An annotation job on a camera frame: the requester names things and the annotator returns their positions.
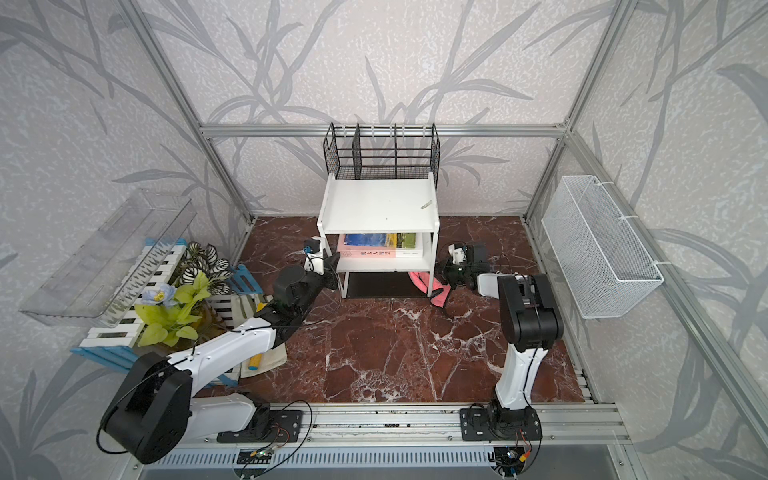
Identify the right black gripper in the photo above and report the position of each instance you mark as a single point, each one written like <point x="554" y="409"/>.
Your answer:
<point x="446" y="269"/>

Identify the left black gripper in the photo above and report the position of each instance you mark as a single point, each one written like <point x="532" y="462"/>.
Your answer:
<point x="330" y="271"/>

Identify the pink fluffy cloth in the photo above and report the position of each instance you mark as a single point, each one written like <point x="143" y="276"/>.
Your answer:
<point x="437" y="292"/>

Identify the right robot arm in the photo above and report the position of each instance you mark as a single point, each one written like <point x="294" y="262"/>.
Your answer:
<point x="531" y="324"/>

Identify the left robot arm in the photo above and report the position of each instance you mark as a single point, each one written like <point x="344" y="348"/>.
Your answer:
<point x="157" y="406"/>

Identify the white two-tier bookshelf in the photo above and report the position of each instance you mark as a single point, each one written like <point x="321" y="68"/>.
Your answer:
<point x="381" y="206"/>

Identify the yellow item on beige cloth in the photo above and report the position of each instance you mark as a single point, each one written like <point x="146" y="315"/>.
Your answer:
<point x="243" y="308"/>

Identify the striped leaf plant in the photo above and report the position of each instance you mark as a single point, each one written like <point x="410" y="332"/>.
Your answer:
<point x="204" y="259"/>

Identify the green artificial plant with flower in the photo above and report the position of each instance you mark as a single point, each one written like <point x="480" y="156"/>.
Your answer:
<point x="168" y="312"/>

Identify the white blue picket crate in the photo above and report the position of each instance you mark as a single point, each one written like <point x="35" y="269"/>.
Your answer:
<point x="113" y="347"/>

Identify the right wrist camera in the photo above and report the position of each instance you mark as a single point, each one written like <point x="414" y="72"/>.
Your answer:
<point x="458" y="254"/>

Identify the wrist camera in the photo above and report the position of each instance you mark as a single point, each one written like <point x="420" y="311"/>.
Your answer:
<point x="458" y="254"/>
<point x="314" y="250"/>

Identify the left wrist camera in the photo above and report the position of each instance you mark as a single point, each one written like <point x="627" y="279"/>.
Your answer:
<point x="314" y="250"/>

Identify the black wire wall basket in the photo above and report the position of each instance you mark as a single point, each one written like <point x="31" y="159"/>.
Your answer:
<point x="369" y="152"/>

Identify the white mesh wall basket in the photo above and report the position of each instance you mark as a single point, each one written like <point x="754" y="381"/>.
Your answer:
<point x="605" y="265"/>

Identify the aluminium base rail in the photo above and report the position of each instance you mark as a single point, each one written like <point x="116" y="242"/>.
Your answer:
<point x="422" y="424"/>

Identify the clear plastic wall tray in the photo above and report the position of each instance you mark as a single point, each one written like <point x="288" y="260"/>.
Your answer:
<point x="96" y="286"/>

